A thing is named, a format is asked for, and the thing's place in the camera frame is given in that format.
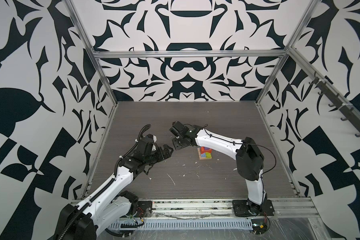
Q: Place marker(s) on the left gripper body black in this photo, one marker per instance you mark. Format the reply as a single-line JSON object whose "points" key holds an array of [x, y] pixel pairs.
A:
{"points": [[154, 157]]}

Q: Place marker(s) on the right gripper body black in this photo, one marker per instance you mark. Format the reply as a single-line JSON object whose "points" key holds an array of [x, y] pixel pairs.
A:
{"points": [[178, 143]]}

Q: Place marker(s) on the natural wood block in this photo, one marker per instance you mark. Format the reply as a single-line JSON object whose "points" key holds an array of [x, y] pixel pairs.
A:
{"points": [[200, 154]]}

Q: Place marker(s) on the orange wood block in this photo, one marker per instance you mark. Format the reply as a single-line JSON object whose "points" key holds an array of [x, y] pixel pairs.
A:
{"points": [[204, 151]]}

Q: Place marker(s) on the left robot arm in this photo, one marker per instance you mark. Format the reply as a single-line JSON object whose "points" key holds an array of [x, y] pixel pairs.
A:
{"points": [[90, 217]]}

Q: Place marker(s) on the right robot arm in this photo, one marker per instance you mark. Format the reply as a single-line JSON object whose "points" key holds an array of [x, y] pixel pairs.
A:
{"points": [[249, 158]]}

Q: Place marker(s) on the green circuit board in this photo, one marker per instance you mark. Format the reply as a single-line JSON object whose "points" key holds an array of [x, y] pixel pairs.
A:
{"points": [[260, 226]]}

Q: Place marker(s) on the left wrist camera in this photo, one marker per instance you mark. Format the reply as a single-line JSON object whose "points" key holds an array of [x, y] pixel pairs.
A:
{"points": [[154, 139]]}

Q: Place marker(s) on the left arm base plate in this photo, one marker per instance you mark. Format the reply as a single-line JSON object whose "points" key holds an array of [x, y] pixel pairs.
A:
{"points": [[139, 209]]}

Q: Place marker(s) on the aluminium front rail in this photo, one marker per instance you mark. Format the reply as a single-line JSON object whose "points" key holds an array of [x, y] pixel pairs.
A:
{"points": [[183, 209]]}

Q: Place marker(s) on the white slotted cable duct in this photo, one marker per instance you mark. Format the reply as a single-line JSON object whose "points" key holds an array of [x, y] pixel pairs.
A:
{"points": [[188, 224]]}

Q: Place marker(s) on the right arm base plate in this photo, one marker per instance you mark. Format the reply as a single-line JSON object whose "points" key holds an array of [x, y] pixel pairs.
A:
{"points": [[246, 208]]}

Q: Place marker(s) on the aluminium frame crossbar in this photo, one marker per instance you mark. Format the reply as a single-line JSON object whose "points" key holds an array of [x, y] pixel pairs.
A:
{"points": [[188, 54]]}

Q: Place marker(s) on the wall hook rack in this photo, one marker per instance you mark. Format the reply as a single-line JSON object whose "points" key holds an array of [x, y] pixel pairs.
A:
{"points": [[338, 101]]}

